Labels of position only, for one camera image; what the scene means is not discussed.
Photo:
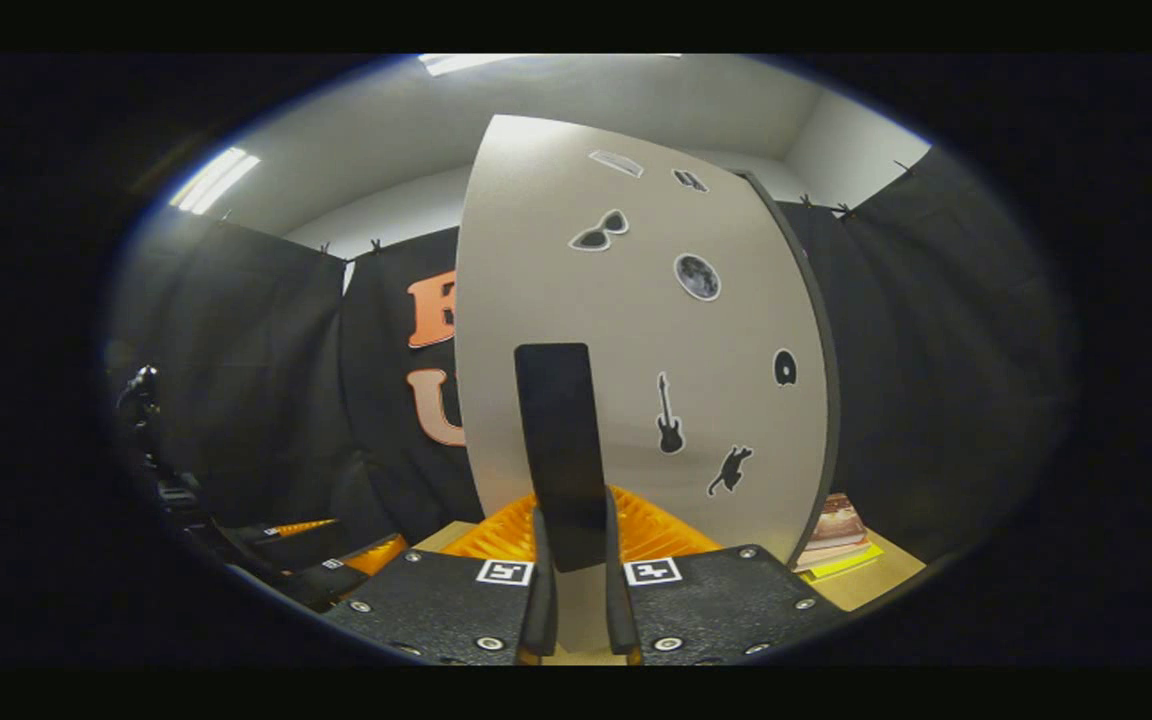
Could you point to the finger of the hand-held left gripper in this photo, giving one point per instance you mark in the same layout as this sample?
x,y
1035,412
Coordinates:
x,y
336,575
281,533

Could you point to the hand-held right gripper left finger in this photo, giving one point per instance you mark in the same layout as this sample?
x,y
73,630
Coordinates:
x,y
541,600

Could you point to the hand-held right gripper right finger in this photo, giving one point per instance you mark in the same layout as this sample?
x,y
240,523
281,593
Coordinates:
x,y
618,600

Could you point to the beige cabinet door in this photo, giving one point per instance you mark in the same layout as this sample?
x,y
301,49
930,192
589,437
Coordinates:
x,y
636,300

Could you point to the black backdrop cloth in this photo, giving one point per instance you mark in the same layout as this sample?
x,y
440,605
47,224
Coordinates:
x,y
256,380

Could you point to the brown book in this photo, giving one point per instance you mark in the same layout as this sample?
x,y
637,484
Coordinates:
x,y
836,525

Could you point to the ceiling light panel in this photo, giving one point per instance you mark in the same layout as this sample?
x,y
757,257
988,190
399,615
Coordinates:
x,y
214,180
456,63

